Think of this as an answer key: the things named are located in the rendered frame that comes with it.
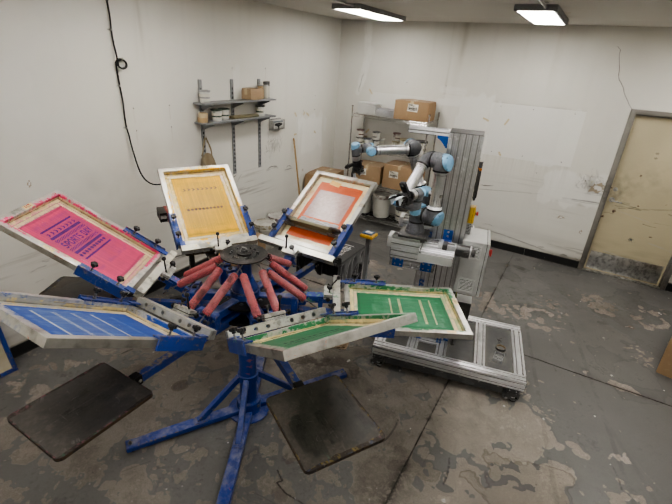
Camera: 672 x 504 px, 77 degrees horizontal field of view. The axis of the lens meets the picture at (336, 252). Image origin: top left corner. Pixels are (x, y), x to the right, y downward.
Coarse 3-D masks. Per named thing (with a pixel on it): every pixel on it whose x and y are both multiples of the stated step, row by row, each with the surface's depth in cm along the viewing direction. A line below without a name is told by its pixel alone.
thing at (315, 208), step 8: (320, 184) 367; (328, 184) 365; (320, 192) 361; (328, 192) 359; (336, 192) 357; (312, 200) 358; (320, 200) 356; (328, 200) 353; (304, 208) 354; (312, 208) 352; (320, 208) 350; (312, 216) 346; (320, 216) 344; (288, 232) 342; (296, 232) 340; (304, 232) 338
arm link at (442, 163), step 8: (432, 152) 303; (440, 152) 303; (432, 160) 301; (440, 160) 297; (448, 160) 296; (440, 168) 299; (448, 168) 298; (440, 176) 303; (432, 184) 310; (440, 184) 305; (432, 192) 310; (440, 192) 308; (432, 200) 312; (440, 200) 311; (432, 208) 313; (440, 208) 314; (424, 216) 318; (432, 216) 314; (440, 216) 314; (432, 224) 317
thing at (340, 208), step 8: (344, 192) 355; (352, 192) 353; (360, 192) 351; (336, 200) 351; (344, 200) 349; (352, 200) 347; (328, 208) 348; (336, 208) 346; (344, 208) 344; (352, 208) 342; (328, 216) 342; (336, 216) 341; (344, 216) 339; (336, 224) 335; (312, 232) 336; (312, 240) 331; (320, 240) 329; (328, 240) 327
